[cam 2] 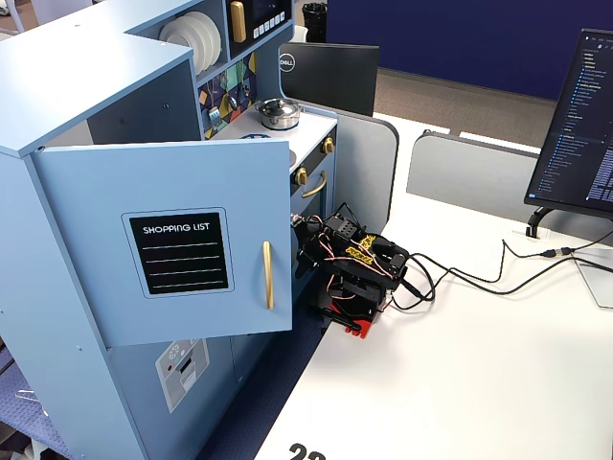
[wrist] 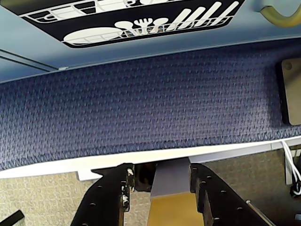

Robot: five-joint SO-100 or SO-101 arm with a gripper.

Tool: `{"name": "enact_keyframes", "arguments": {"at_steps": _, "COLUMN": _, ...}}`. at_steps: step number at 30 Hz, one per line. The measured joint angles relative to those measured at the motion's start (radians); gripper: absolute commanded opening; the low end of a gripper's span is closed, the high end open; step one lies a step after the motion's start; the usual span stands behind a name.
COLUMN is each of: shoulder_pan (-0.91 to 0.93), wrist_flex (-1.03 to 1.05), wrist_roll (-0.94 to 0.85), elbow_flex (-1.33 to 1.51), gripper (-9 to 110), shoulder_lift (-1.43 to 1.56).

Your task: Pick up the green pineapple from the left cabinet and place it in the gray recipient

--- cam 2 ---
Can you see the dark blue partition panel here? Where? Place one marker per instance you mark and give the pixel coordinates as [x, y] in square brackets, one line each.
[455, 38]

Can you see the black number sticker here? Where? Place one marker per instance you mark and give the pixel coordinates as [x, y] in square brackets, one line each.
[306, 453]

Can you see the silver toy ladle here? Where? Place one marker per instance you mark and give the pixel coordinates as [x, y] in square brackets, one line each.
[232, 101]

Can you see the gray ice dispenser sticker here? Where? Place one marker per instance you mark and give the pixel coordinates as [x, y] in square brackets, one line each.
[184, 374]

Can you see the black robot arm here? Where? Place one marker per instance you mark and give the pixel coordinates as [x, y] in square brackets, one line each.
[369, 268]

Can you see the light blue cabinet door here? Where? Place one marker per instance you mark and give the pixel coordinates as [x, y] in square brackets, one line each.
[91, 191]

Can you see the gray rounded desk divider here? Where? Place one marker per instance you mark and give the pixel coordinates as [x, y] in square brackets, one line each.
[364, 163]

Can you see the black trash bin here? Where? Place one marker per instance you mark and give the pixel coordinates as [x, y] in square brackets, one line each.
[315, 21]

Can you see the silver toy pot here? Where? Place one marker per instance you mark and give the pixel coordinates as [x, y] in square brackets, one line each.
[282, 122]

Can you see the red and black robot base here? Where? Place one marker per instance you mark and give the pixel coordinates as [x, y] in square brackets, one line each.
[361, 328]

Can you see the gold stove knob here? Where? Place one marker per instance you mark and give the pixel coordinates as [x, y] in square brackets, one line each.
[328, 146]
[301, 176]

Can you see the black shopping list chalkboard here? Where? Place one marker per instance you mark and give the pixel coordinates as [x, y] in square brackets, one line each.
[179, 254]

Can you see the silver toy spatula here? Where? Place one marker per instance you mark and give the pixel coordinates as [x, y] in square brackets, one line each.
[215, 115]

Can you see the gray low desk divider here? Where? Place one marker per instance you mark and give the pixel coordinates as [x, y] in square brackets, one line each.
[469, 177]

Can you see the white plates stack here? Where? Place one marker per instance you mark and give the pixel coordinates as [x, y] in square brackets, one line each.
[202, 45]

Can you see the light blue toy kitchen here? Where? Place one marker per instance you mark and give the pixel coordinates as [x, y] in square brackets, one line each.
[72, 76]

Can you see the black Dell monitor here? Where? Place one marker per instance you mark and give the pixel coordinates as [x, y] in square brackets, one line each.
[335, 76]

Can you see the gray flat stand plate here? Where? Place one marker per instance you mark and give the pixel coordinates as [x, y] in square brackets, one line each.
[598, 282]

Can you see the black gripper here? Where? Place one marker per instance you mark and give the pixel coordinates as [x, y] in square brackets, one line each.
[306, 253]

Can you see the black monitor showing code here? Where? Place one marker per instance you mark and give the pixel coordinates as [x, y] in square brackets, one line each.
[579, 129]

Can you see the white toy plate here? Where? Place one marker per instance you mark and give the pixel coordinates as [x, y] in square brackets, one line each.
[176, 34]
[215, 38]

